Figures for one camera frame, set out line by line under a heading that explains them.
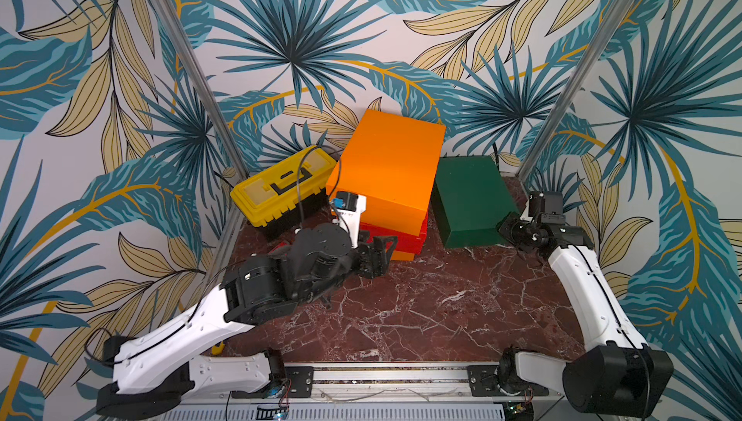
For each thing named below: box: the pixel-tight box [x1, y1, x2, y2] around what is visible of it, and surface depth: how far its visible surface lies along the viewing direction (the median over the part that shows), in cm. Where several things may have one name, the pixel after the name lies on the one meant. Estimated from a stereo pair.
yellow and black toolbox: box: [229, 145, 339, 234], surface depth 94 cm
